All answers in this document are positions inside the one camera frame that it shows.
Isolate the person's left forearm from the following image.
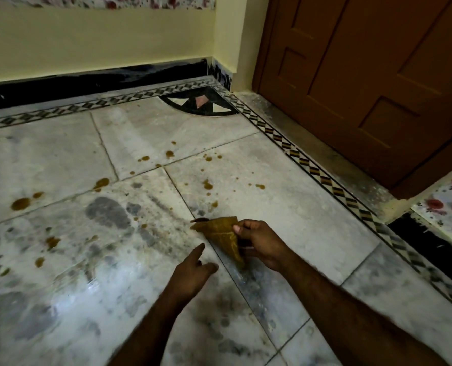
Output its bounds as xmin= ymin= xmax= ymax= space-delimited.
xmin=108 ymin=289 xmax=196 ymax=366

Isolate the person's left hand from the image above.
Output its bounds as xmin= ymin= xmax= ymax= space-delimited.
xmin=169 ymin=242 xmax=220 ymax=301

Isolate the person's right forearm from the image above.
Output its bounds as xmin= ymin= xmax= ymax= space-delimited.
xmin=279 ymin=255 xmax=449 ymax=366

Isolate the black skirting board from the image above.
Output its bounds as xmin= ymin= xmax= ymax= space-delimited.
xmin=0 ymin=58 xmax=233 ymax=113

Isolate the person's right hand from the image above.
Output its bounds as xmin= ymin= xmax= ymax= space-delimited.
xmin=232 ymin=220 xmax=297 ymax=273

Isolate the yellow-brown patterned cloth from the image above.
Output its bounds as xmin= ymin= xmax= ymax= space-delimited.
xmin=190 ymin=216 xmax=246 ymax=268

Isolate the red floral cover sheet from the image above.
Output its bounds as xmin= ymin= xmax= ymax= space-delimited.
xmin=0 ymin=0 xmax=216 ymax=11
xmin=410 ymin=167 xmax=452 ymax=256

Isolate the brown wooden door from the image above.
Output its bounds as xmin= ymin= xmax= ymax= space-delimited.
xmin=251 ymin=0 xmax=452 ymax=201

